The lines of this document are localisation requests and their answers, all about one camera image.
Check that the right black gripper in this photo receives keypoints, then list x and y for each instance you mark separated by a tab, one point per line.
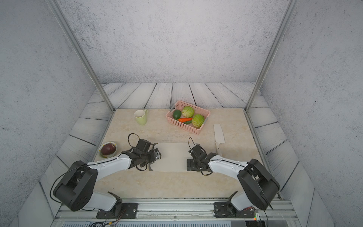
191	166

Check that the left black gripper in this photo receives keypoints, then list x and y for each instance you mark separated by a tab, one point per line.
154	158

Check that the white grey-rimmed cutting board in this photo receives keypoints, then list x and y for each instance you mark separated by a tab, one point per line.
173	157

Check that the white ceramic knife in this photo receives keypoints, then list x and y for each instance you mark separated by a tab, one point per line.
219	138

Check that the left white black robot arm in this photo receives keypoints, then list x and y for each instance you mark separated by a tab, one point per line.
75	188

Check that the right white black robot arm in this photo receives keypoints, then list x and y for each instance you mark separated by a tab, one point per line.
259	186

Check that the dark red onion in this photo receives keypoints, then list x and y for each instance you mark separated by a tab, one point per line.
108	149

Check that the light green mug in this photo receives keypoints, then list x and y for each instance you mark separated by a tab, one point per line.
141	116

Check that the green cabbage front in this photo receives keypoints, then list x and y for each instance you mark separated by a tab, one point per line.
198	120

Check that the green cabbage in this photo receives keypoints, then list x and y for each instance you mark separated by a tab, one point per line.
188	112
198	120

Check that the small plate with rim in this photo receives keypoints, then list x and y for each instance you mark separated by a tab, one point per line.
109	155

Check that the orange carrot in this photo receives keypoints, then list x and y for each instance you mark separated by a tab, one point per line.
183	120

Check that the green cabbage back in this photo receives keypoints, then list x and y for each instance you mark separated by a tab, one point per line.
188	112

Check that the dark green avocado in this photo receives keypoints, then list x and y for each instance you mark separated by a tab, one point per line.
177	114

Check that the pink plastic basket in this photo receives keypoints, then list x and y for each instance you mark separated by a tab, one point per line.
179	105

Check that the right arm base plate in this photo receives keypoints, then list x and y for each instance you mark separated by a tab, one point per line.
227	210

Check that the aluminium mounting rail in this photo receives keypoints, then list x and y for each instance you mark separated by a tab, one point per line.
181	212

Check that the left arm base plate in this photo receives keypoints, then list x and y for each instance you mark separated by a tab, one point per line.
123	210

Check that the right aluminium frame post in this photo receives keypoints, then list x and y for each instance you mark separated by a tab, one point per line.
272	52

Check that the aluminium frame post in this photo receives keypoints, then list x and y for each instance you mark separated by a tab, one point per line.
272	52
55	8

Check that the left aluminium frame post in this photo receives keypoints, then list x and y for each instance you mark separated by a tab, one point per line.
55	8

